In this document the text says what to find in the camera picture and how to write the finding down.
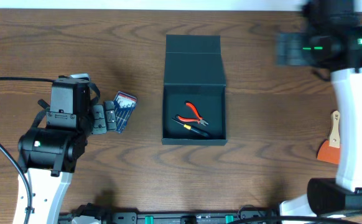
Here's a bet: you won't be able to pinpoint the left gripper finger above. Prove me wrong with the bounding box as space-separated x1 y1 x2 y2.
103 101 117 131
91 105 107 134

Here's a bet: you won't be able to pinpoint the blue precision screwdriver set case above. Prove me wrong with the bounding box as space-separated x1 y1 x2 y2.
113 91 137 133

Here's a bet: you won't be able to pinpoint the black yellow screwdriver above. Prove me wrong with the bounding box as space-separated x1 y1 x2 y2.
172 118 210 138

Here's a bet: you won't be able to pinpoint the red handled pliers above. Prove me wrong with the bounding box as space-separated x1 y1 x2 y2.
176 101 208 126

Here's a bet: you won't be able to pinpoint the orange scraper wooden handle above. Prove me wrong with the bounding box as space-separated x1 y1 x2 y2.
317 110 340 165

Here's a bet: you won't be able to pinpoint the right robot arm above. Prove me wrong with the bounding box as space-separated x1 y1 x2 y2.
277 0 362 223

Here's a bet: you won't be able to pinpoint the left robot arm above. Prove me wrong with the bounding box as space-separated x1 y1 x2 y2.
13 73 117 223

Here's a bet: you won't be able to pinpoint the black open gift box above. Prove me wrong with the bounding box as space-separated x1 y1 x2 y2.
162 35 228 146

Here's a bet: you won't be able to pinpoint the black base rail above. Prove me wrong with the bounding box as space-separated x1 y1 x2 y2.
58 203 278 224

